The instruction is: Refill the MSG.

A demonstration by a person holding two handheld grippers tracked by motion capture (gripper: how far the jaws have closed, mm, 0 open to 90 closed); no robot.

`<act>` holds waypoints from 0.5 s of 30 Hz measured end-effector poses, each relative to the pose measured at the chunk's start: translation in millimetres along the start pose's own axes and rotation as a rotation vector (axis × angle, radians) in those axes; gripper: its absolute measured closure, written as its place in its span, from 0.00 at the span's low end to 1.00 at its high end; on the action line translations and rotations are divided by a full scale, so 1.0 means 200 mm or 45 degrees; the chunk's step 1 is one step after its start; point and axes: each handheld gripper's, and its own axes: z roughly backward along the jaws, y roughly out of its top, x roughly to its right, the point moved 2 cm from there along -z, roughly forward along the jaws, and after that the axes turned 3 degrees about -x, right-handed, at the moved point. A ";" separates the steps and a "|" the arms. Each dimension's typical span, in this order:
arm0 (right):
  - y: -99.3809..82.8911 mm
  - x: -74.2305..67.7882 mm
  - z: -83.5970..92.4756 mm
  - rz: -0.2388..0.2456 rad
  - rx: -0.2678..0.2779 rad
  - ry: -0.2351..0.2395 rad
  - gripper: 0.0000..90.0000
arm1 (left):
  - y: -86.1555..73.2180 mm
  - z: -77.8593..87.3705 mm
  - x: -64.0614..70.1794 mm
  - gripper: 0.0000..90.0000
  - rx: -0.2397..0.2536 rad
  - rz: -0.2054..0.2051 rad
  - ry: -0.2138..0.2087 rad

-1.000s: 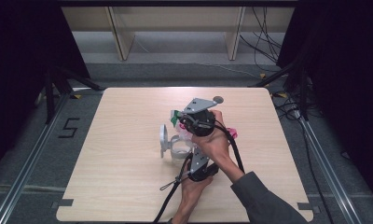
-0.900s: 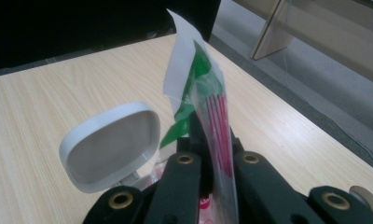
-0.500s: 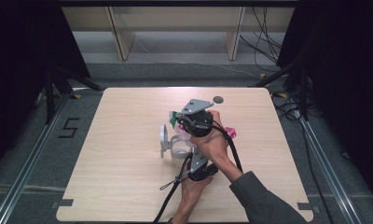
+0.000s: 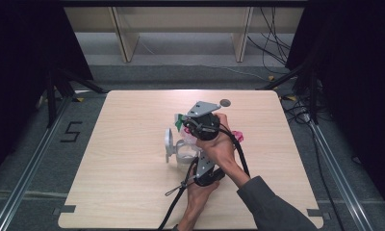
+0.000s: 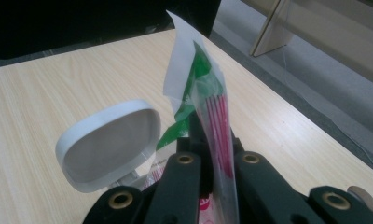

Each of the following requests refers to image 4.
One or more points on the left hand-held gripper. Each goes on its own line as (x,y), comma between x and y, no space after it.
(206,166)

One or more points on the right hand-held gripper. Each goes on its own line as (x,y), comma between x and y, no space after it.
(203,125)

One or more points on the pink and white plastic bag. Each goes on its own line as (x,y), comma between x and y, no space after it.
(189,136)

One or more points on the clear jar with grey lid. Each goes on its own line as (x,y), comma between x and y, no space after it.
(184,154)

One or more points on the person's right hand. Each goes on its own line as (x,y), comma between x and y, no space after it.
(221,147)

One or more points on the person's left hand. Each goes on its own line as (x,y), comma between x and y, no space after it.
(198,195)

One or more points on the yellow tape piece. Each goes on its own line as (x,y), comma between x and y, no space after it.
(80,99)
(271,78)
(291,97)

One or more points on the light wooden shelf unit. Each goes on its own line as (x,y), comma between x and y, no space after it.
(184,19)

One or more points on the black tripod stand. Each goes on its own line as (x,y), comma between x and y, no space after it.
(312,93)
(57,86)

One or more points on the dark curtain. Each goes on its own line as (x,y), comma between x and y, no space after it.
(357,80)
(20,64)

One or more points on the dark grey table bracket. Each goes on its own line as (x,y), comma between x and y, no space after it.
(65,209)
(317,213)

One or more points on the aluminium floor rail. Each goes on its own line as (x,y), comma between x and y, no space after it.
(335,166)
(30,166)

